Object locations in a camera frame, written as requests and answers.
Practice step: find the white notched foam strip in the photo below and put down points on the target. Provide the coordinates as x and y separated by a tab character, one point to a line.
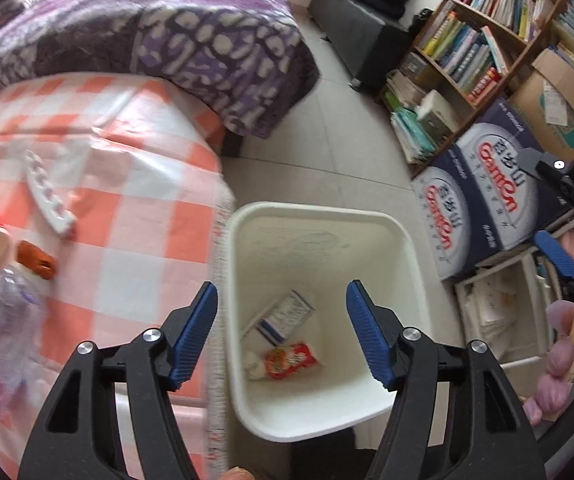
52	209

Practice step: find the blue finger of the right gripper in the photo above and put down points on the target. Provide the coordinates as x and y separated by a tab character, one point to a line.
555	254

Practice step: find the black storage bench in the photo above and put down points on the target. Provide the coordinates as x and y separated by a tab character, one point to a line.
369	43

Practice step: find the person's right hand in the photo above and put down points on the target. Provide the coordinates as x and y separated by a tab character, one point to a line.
554	387

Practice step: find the far Ganten water carton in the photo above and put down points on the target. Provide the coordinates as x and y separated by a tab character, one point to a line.
519	205

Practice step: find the purple patterned bed quilt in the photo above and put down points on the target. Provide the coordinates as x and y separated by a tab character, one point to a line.
245	59

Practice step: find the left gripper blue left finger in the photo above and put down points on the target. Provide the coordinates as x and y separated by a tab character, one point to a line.
188	330

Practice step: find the ganten water carton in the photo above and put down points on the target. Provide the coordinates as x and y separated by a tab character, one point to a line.
519	205
458	223

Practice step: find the orange white checkered tablecloth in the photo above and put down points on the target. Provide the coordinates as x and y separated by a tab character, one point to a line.
129	157

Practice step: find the wooden bookshelf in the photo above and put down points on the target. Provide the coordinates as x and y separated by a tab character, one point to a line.
469	54

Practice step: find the brown cardboard box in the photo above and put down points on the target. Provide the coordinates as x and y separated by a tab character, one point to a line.
545	101

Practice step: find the red snack wrapper in bin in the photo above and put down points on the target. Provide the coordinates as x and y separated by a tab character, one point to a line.
282	362

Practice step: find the clear crushed water bottle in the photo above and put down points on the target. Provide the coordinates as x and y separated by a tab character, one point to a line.
22	312

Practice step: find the near Ganten water carton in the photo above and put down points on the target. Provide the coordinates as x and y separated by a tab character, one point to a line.
458	223

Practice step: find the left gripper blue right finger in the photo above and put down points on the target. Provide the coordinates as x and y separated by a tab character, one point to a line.
377	330

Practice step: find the white plastic trash bin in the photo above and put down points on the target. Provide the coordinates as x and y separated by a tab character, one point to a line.
272	249

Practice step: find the blue white cigarette box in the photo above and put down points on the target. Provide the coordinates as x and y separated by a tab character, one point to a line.
277	322

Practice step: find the orange rolled wrapper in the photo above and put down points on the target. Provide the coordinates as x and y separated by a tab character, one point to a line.
36	260

